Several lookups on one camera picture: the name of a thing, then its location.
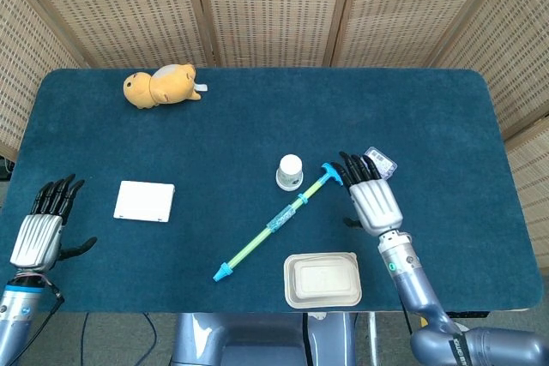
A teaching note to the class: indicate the grey blue robot torso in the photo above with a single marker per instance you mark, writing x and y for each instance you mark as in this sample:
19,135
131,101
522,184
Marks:
257,340

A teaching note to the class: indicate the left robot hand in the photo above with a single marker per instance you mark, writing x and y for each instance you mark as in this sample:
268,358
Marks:
36,239

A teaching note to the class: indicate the woven bamboo folding screen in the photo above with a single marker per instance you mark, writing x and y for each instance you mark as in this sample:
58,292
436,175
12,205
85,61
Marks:
274,6

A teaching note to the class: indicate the black table frame bar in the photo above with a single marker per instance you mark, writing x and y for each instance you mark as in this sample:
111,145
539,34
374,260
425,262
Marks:
469,314

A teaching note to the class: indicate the clear purple plastic box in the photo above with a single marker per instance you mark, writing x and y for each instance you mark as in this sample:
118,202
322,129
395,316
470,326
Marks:
384,160

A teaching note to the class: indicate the orange plush bear toy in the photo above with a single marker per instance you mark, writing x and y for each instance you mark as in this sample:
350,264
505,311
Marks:
167,85

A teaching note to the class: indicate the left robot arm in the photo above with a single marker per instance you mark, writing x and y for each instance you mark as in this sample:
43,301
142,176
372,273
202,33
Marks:
17,319

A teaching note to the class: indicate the green blue water pump toy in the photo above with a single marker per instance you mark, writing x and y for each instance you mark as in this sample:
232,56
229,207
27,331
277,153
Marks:
281,219

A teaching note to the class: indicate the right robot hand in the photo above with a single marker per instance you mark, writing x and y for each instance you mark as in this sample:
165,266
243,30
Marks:
375,205

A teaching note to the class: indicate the beige pulp food container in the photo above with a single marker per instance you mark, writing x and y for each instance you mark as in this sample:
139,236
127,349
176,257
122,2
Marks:
321,280

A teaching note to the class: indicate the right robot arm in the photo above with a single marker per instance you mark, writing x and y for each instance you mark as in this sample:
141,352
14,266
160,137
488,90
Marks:
412,280

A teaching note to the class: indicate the blue felt table cover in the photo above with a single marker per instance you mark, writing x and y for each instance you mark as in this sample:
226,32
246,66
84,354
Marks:
257,126

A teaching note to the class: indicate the metal table leg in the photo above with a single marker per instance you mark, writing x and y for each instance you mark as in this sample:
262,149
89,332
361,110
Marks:
372,338

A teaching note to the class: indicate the white flat square box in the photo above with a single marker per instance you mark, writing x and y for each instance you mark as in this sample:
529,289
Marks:
143,202

